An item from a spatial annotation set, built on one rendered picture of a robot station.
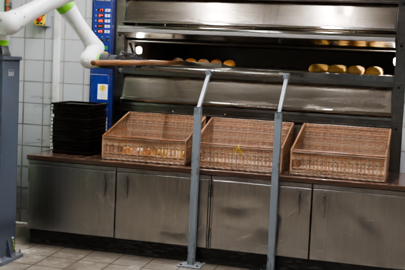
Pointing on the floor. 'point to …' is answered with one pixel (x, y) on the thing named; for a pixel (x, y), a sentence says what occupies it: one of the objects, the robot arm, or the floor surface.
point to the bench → (215, 214)
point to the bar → (199, 160)
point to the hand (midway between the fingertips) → (141, 62)
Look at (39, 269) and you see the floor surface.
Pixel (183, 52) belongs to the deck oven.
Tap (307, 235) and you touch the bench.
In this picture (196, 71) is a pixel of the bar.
